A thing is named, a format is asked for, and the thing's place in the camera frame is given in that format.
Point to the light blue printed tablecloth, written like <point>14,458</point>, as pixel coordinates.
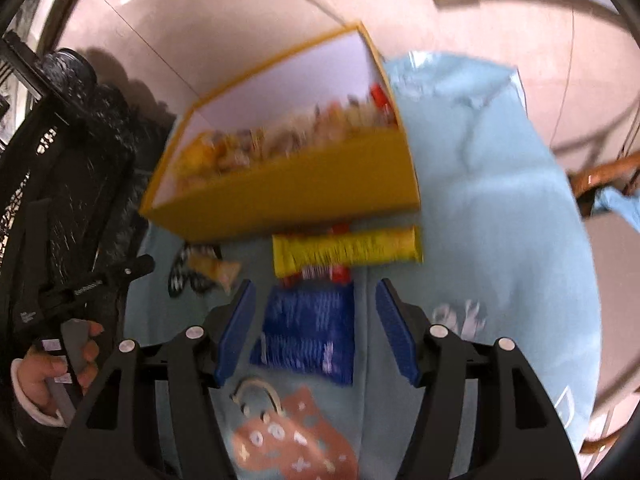
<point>475,210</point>

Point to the person's left hand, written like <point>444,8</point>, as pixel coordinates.
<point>35,380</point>

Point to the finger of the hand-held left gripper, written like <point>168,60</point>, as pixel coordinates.
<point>127,271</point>

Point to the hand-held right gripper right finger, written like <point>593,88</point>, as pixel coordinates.
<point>395,330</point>

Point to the wooden chair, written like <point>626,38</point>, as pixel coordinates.
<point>600,172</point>

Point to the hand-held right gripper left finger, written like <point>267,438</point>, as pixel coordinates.
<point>235,330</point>

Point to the beige chair cushion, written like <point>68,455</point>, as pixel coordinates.
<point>620,310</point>

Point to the long yellow snack packet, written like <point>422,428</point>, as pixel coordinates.
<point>345,250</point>

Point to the small orange snack packet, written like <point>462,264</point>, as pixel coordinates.
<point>215,269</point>

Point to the yellow cardboard box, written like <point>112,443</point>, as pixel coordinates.
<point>300,195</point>

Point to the person's left forearm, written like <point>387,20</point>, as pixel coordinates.
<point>37,414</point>

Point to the blue cloth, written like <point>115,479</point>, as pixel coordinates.
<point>620,207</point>

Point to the blue snack packet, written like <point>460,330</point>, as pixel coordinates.
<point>305,330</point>

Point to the heap of mixed snack packets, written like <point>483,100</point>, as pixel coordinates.
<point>280,140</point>

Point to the dark carved wooden furniture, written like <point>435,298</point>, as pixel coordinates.
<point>75,160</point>

